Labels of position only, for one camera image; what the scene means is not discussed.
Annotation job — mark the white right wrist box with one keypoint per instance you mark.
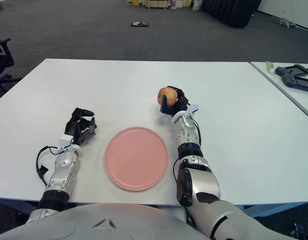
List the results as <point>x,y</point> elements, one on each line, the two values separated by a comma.
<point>193,109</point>

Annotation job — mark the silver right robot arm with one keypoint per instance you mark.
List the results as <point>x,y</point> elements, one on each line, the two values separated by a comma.
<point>201,180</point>

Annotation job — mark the pink round plate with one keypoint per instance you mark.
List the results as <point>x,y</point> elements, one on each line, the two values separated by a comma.
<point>136,158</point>

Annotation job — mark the white plastic bag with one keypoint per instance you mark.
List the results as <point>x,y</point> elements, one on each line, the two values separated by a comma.
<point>196,5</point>

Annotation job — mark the black curtain partition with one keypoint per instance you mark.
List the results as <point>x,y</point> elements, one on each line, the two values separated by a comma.
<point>231,11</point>

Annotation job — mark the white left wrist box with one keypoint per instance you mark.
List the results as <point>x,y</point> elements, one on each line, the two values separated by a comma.
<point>66,140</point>

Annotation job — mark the flat dark tray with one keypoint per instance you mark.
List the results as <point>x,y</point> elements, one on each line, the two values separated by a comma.
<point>140,24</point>

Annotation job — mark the blue grey table frame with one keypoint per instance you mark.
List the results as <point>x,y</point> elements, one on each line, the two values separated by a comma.
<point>276,208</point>

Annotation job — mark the small grey robot toy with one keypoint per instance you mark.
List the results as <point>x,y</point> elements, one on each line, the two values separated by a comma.
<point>287,23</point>

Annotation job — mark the yellow cardboard box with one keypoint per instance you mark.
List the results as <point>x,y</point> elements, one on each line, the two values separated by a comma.
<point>132,2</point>

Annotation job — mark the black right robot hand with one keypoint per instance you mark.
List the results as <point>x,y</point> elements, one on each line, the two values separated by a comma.
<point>181,105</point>

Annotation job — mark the pale yellow carton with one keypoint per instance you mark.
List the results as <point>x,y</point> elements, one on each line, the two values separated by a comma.
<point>188,3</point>

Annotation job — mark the light wooden crate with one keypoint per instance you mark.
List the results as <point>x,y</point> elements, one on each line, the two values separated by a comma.
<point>158,4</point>

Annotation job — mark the red yellow apple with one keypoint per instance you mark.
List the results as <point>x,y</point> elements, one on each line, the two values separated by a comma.
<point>171,96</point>

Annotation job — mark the grey robot torso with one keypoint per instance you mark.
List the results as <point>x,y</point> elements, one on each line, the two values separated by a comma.
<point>106,220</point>

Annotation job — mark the black office chair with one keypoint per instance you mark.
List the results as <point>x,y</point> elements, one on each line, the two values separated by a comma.
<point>1,57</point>

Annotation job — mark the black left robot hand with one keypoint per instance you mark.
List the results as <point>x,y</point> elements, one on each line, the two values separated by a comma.
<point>71,127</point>

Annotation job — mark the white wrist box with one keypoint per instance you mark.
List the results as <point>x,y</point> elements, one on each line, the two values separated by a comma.
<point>66,140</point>
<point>193,109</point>

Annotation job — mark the green white tube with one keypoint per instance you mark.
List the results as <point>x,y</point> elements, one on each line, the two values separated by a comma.
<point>270,67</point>

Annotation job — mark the stacked white boxes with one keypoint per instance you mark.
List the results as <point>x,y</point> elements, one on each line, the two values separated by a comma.
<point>178,4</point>

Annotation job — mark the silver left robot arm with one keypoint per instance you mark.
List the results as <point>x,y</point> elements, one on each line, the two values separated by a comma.
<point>65,161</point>

